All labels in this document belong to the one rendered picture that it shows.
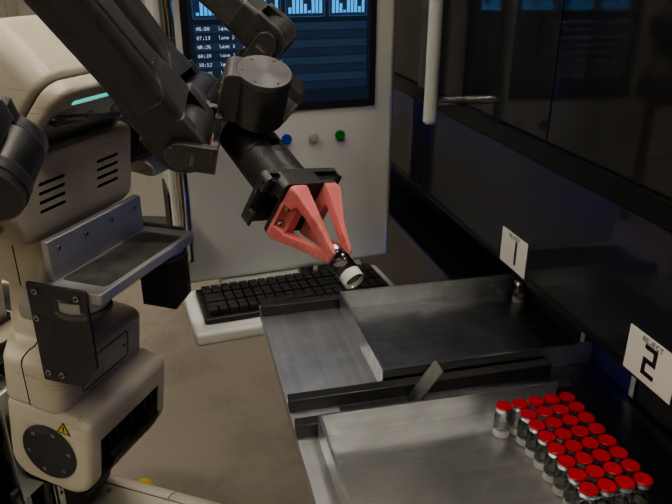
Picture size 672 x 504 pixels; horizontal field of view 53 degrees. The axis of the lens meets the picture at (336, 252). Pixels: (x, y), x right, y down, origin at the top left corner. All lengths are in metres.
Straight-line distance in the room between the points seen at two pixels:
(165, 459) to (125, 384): 1.11
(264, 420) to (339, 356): 1.35
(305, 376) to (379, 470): 0.23
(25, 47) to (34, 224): 0.24
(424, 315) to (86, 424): 0.58
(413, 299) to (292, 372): 0.31
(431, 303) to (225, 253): 0.50
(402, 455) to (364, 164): 0.80
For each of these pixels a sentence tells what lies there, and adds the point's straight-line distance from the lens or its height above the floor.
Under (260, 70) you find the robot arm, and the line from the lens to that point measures 0.70.
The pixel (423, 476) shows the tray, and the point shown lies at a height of 0.88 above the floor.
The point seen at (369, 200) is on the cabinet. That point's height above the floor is 0.95.
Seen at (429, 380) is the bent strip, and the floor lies 0.92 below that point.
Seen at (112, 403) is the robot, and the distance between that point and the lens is 1.17.
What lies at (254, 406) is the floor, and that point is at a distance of 2.47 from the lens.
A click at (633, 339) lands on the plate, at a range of 0.89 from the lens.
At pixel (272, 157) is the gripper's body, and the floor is 1.26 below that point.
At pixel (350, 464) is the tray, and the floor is 0.88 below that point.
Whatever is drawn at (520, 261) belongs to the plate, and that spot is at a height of 1.01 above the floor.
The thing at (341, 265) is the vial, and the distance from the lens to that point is 0.65.
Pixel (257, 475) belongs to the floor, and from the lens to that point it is 2.19.
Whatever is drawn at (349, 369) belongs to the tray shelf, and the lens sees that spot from 1.04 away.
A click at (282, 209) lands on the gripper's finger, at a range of 0.68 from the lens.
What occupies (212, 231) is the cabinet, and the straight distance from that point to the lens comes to 1.47.
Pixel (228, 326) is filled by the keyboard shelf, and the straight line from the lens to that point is 1.32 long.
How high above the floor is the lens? 1.45
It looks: 23 degrees down
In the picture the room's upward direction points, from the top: straight up
